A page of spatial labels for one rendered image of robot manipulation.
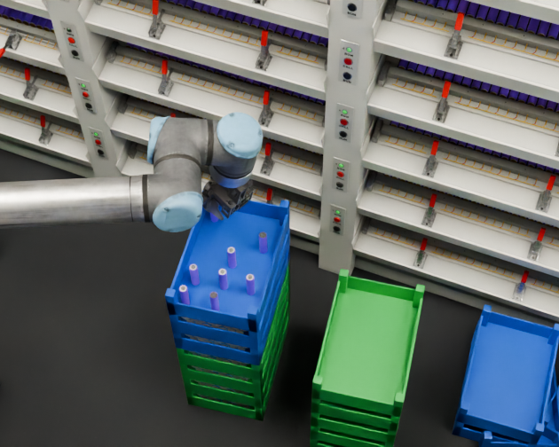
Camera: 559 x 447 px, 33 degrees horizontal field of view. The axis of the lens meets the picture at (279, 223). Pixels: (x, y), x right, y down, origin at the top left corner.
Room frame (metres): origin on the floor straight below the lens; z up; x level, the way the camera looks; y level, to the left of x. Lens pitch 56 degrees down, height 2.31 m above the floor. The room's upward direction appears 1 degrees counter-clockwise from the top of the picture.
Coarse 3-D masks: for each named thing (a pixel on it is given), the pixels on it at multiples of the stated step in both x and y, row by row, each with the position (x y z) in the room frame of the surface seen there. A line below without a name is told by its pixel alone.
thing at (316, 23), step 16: (208, 0) 1.54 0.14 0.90; (224, 0) 1.52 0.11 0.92; (240, 0) 1.51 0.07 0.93; (256, 0) 1.51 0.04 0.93; (272, 0) 1.51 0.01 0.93; (288, 0) 1.50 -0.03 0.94; (304, 0) 1.50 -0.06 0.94; (320, 0) 1.49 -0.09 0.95; (256, 16) 1.50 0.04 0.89; (272, 16) 1.48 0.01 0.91; (288, 16) 1.47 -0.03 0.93; (304, 16) 1.46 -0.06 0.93; (320, 16) 1.46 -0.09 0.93; (320, 32) 1.45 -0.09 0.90
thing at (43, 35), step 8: (0, 24) 1.83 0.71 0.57; (8, 24) 1.82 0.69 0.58; (16, 24) 1.82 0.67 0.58; (0, 32) 1.82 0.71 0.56; (24, 32) 1.80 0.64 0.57; (32, 32) 1.79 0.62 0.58; (40, 32) 1.79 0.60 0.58; (48, 32) 1.79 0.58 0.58; (24, 40) 1.79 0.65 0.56; (48, 40) 1.78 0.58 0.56; (56, 40) 1.76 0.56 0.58
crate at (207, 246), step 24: (240, 216) 1.27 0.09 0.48; (264, 216) 1.27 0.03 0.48; (288, 216) 1.25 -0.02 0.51; (192, 240) 1.19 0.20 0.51; (216, 240) 1.21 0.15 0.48; (240, 240) 1.21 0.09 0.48; (216, 264) 1.14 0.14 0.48; (240, 264) 1.14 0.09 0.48; (264, 264) 1.14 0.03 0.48; (168, 288) 1.04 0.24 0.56; (192, 288) 1.08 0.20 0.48; (216, 288) 1.08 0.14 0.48; (240, 288) 1.08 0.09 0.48; (264, 288) 1.05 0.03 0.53; (192, 312) 1.01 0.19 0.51; (216, 312) 0.99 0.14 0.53; (240, 312) 1.02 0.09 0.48
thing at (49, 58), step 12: (24, 24) 1.84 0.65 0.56; (0, 36) 1.81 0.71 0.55; (0, 48) 1.78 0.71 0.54; (24, 48) 1.77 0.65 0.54; (36, 48) 1.77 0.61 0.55; (48, 48) 1.76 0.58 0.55; (24, 60) 1.76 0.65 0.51; (36, 60) 1.74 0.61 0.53; (48, 60) 1.73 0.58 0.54; (60, 60) 1.70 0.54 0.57; (60, 72) 1.72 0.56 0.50
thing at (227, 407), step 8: (288, 312) 1.25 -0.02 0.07; (288, 320) 1.25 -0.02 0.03; (280, 344) 1.16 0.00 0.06; (280, 352) 1.16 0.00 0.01; (272, 376) 1.08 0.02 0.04; (192, 400) 1.02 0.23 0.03; (200, 400) 1.01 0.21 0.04; (208, 400) 1.01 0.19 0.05; (264, 400) 1.00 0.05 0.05; (208, 408) 1.01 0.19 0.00; (216, 408) 1.00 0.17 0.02; (224, 408) 1.00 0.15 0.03; (232, 408) 0.99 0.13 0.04; (240, 408) 0.98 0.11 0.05; (248, 408) 0.98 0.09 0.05; (256, 408) 0.97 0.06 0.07; (264, 408) 0.99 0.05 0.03; (248, 416) 0.98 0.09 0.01; (256, 416) 0.97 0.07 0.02
